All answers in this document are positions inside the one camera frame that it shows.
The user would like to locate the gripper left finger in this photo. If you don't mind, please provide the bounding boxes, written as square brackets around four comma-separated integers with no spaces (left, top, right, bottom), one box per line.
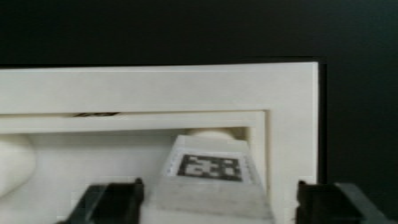
[58,178,144,224]

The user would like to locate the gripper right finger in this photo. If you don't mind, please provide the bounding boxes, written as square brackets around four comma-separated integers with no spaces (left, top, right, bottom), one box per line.
[295,181,394,224]

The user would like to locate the white square tabletop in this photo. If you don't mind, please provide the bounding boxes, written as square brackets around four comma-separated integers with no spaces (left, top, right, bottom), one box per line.
[0,62,318,224]

